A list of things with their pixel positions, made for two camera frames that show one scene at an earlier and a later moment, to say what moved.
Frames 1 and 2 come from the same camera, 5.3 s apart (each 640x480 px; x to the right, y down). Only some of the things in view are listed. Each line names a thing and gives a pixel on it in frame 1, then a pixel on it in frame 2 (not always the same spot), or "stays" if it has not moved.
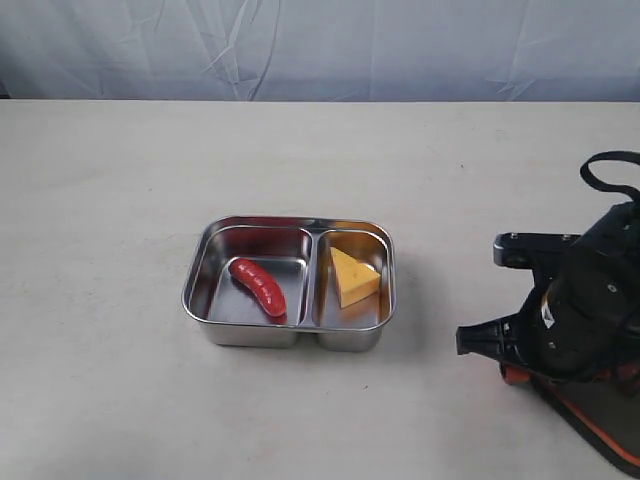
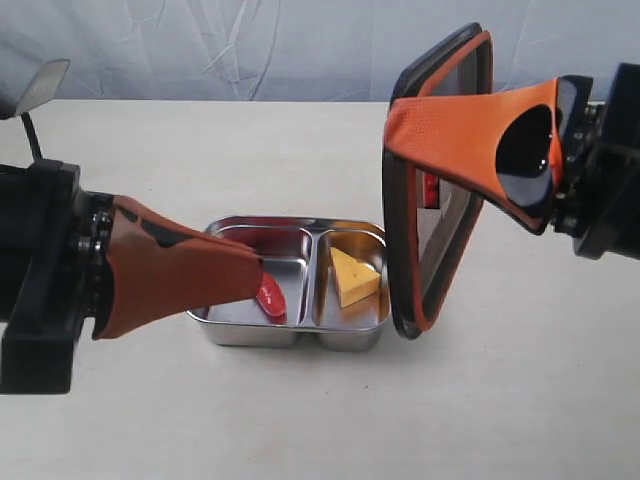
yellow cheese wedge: x=355 y=279 stays
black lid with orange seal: x=607 y=417 → x=430 y=218
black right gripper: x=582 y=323 → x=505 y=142
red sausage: x=267 y=290 stays
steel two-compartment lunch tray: x=295 y=253 stays
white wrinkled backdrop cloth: x=320 y=50 stays
